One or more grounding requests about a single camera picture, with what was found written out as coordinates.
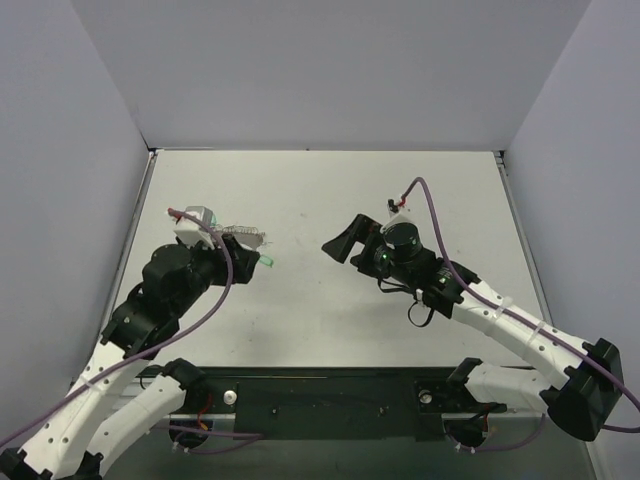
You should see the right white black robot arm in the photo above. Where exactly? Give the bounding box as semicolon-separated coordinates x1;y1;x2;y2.
322;214;624;441

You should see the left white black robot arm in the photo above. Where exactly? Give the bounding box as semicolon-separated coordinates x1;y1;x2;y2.
1;234;260;479

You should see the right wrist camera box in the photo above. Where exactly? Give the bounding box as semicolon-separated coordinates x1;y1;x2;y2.
380;197;414;233

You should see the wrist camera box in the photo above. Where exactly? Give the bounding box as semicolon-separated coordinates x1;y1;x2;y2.
167;206;216;249
380;197;414;233

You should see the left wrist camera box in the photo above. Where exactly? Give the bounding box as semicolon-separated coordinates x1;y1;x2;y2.
167;206;216;249

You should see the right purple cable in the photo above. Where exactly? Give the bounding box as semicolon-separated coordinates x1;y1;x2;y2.
399;177;640;434

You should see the purple cable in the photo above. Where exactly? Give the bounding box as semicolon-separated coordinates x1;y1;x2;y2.
0;207;236;444
399;177;640;434

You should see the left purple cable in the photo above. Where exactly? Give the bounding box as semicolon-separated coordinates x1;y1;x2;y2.
0;207;236;444

